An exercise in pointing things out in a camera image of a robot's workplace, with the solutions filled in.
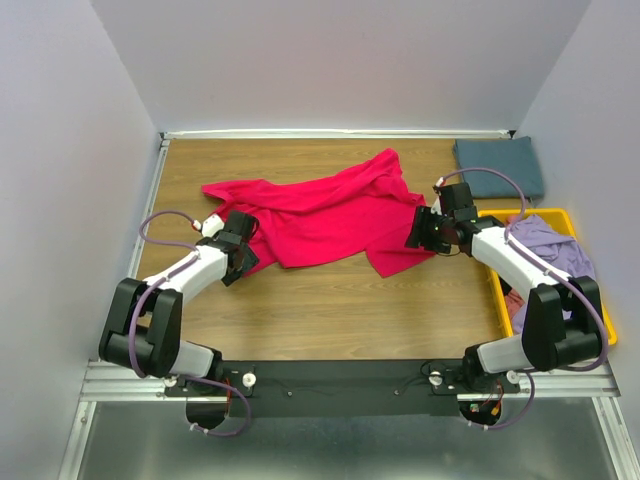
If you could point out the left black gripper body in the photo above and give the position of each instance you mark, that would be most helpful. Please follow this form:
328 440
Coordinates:
250 260

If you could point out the aluminium rail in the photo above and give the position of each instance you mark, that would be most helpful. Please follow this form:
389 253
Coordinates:
106 382
135 260

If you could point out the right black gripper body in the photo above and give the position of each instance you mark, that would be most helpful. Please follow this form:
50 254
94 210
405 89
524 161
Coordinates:
433 233

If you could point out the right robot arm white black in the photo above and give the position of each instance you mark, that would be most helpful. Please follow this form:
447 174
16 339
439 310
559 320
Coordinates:
563 326

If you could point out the aluminium left side rail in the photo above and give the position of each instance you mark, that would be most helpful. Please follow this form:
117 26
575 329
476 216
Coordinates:
135 260

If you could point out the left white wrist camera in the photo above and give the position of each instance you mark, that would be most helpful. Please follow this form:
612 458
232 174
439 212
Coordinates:
209 226

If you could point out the red t shirt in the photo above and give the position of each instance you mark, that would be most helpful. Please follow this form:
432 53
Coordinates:
367 208

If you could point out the aluminium front rail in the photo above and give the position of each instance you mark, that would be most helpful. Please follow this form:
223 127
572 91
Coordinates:
106 382

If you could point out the yellow plastic bin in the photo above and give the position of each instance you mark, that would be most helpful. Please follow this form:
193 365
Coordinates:
560 221

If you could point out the lavender t shirt in bin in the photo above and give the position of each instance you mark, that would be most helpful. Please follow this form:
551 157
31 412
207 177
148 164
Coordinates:
561 251

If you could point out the folded grey-blue t shirt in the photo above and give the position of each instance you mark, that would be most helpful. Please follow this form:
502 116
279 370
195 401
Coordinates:
515 158

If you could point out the pink garment in bin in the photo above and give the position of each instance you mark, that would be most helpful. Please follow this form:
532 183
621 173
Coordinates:
514 302

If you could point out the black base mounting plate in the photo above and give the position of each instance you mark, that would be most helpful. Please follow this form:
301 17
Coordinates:
279 389

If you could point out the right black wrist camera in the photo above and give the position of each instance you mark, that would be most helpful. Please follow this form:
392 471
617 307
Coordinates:
455 201

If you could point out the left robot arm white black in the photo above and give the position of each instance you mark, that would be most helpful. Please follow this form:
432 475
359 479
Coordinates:
142 331

